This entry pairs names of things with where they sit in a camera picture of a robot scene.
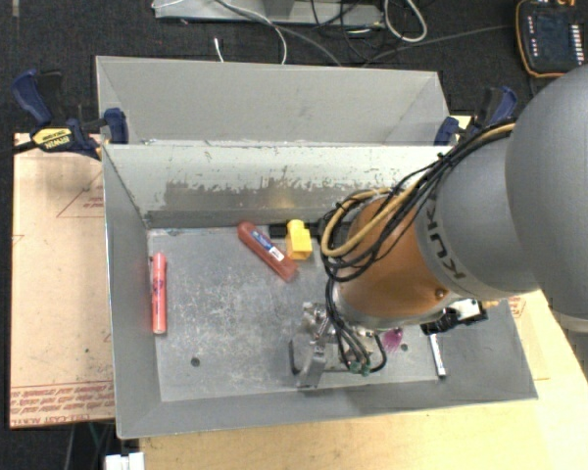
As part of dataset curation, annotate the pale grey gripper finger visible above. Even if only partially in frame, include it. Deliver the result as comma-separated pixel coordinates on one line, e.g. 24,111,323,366
296,345,326,390
288,338,303,377

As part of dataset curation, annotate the grey metal bin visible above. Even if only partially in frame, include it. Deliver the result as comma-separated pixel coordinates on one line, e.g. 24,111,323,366
95,55,539,441

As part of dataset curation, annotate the magenta small object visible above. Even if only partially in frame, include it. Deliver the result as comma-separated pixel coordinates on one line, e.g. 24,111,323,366
381,327,405,354

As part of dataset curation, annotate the yellow plastic block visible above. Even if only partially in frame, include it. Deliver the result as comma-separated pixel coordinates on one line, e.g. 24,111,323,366
284,218,315,262

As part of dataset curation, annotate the red-brown flat block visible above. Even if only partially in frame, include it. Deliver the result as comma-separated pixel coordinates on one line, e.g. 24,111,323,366
236,220,300,284

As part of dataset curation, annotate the white and silver pen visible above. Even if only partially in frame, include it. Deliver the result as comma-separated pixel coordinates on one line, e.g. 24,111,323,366
428,334,448,379

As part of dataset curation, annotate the orange pink cylinder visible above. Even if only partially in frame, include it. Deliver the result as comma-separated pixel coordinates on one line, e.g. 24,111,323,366
150,252,170,336

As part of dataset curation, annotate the brown cardboard board red print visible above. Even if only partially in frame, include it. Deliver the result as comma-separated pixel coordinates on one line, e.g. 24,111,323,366
8,115,553,431

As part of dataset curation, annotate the black cylinder on white bracket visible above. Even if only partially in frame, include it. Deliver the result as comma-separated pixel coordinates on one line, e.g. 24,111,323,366
419,298,489,337

